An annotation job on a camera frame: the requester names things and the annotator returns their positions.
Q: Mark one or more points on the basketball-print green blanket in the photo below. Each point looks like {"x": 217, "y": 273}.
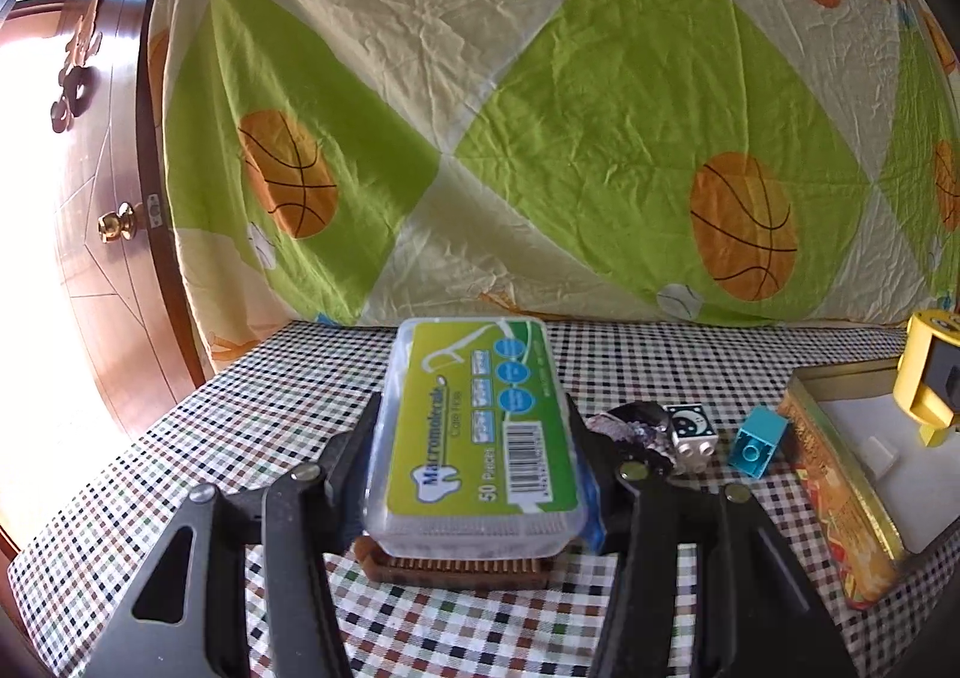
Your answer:
{"x": 525, "y": 108}

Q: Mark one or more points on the metal door latch plate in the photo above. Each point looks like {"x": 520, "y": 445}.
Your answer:
{"x": 155, "y": 209}

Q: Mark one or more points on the dark shiny plastic wrapper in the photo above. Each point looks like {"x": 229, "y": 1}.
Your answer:
{"x": 637, "y": 430}

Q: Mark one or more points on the checkered tablecloth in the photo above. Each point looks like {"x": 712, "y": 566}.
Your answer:
{"x": 225, "y": 453}

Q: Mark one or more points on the carved wooden door ornament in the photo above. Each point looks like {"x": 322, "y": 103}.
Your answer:
{"x": 73, "y": 78}

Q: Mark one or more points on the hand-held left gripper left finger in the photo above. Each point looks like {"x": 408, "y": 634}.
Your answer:
{"x": 358, "y": 457}

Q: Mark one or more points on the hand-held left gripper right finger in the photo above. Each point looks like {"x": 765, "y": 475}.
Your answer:
{"x": 600, "y": 475}

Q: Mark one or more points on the brass door knob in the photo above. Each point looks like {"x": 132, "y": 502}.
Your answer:
{"x": 118, "y": 223}

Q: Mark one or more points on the brown waffle-textured block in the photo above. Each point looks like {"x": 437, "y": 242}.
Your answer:
{"x": 457, "y": 568}

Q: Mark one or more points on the gold tin box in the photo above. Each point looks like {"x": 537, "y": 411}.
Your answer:
{"x": 840, "y": 498}

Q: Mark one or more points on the white moon-print toy brick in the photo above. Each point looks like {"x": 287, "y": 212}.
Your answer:
{"x": 688, "y": 429}

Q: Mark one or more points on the clear green-label dental floss box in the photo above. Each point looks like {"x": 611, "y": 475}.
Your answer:
{"x": 465, "y": 438}

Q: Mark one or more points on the yellow toy figure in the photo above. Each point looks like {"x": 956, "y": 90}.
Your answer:
{"x": 926, "y": 378}

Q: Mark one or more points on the blue toy brick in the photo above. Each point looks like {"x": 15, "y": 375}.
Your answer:
{"x": 757, "y": 449}

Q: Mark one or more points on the brown wooden door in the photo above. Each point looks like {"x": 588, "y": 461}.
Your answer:
{"x": 105, "y": 288}

